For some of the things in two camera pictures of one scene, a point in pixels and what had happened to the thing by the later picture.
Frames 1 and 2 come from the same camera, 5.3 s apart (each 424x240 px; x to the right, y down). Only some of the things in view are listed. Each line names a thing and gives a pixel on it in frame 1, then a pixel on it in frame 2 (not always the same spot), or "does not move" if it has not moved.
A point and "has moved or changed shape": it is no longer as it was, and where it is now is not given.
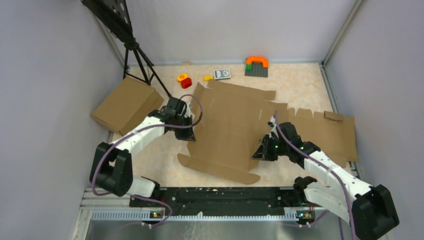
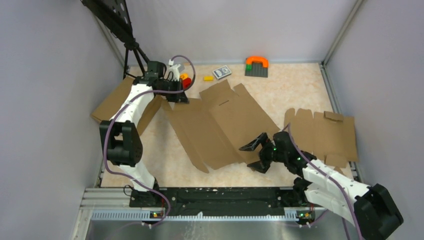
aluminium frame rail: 99,217 does not move
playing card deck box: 222,74 does not move
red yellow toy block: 183,79 does not move
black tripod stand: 115,15 does not move
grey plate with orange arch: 256,66 does not move
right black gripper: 263,153 → 262,165
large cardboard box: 235,119 has moved or changed shape
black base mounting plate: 225,201 does not move
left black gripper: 188,135 → 178,97
